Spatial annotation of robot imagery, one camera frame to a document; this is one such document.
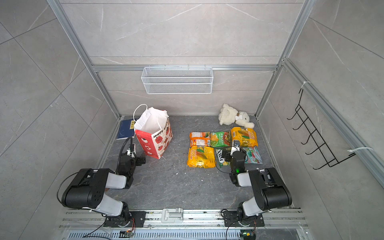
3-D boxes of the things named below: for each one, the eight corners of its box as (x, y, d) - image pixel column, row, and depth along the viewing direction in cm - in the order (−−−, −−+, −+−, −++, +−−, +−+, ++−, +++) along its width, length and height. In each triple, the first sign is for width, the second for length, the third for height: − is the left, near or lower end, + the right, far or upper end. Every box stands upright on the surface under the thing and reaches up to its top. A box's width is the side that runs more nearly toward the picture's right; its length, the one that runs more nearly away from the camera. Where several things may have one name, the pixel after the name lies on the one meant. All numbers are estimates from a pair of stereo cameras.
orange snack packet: (189, 148, 103) (189, 145, 100) (190, 134, 110) (189, 131, 107) (210, 148, 103) (211, 145, 100) (209, 134, 110) (209, 131, 107)
